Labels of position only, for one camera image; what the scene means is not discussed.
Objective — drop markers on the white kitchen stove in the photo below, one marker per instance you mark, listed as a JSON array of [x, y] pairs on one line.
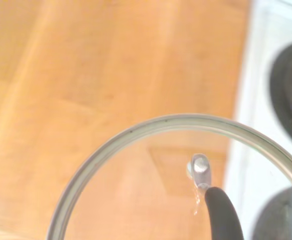
[[257, 75]]

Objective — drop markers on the black round hotplate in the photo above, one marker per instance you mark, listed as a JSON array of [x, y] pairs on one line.
[[281, 217], [291, 95]]

